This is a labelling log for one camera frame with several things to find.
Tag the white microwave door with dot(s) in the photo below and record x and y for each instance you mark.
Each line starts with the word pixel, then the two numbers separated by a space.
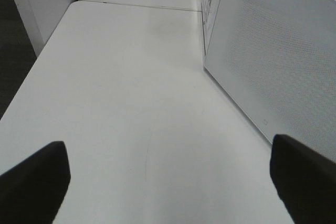
pixel 276 60

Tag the white microwave oven body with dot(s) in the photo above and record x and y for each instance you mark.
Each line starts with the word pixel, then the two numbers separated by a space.
pixel 209 12

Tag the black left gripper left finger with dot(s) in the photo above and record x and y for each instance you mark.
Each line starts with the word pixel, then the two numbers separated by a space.
pixel 33 190

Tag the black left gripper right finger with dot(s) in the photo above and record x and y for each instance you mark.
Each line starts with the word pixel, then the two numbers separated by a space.
pixel 304 181

